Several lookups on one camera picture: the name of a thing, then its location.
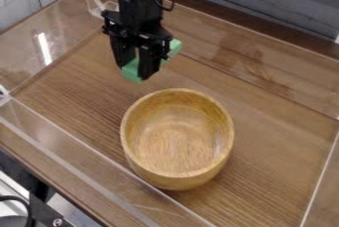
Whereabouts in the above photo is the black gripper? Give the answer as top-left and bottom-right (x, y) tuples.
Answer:
(102, 0), (174, 80)

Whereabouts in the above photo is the green rectangular block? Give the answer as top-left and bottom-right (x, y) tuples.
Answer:
(121, 39), (183, 83)

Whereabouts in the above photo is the black metal bracket with screw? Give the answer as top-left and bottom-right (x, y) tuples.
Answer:
(30, 193), (75, 227)

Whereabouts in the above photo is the black cable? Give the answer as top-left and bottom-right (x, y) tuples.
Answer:
(0, 196), (46, 227)

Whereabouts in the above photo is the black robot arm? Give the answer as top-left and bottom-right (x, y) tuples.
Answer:
(101, 0), (174, 80)

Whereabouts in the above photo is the clear acrylic corner bracket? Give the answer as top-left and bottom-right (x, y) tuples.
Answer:
(86, 0), (119, 19)

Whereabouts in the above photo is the brown wooden bowl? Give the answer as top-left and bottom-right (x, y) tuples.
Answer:
(119, 88), (235, 190)

